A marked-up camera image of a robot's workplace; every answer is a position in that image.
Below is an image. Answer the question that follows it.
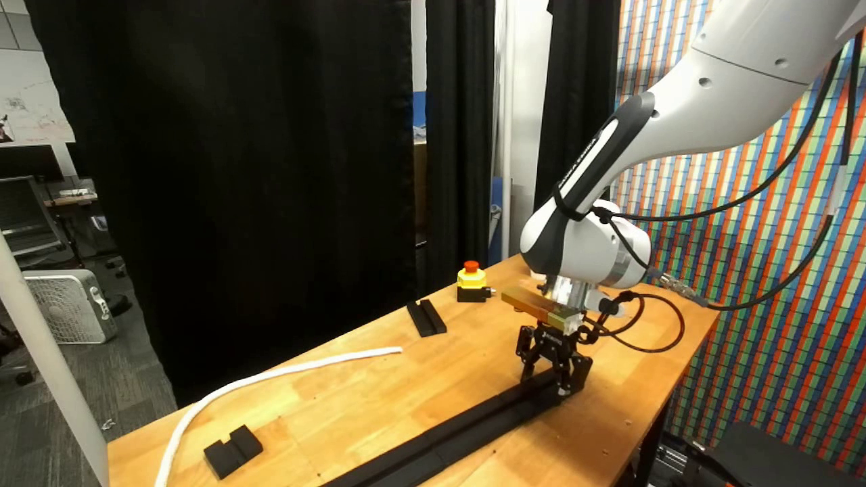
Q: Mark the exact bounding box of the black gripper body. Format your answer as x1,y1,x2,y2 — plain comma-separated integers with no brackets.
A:
516,326,593,396

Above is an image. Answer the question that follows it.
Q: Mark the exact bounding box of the black track piece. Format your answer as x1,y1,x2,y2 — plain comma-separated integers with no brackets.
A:
321,449,436,487
407,300,445,336
494,370,575,419
416,409,509,462

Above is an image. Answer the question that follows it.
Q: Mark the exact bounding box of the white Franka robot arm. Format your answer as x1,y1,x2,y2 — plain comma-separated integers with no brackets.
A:
516,0,866,396

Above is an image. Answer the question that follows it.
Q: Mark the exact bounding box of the colourful woven backdrop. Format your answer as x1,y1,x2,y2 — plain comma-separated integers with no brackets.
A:
614,0,866,480

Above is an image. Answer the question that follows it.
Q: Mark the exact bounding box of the small black connector block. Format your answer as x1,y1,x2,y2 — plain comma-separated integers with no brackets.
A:
203,424,263,480

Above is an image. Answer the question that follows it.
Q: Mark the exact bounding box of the black curtain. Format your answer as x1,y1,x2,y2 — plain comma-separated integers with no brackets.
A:
23,0,413,400

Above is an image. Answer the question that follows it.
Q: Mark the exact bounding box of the grey computer case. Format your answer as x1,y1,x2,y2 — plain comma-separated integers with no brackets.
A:
23,269,112,346

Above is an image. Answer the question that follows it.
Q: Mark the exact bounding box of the yellow wrist camera box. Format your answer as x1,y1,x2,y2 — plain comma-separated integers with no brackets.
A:
499,288,575,332

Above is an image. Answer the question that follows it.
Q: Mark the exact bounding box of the white cable conduit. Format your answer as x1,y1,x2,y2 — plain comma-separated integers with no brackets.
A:
150,343,405,487

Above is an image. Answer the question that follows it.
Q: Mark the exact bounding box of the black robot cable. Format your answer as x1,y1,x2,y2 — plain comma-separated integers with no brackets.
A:
583,35,866,357

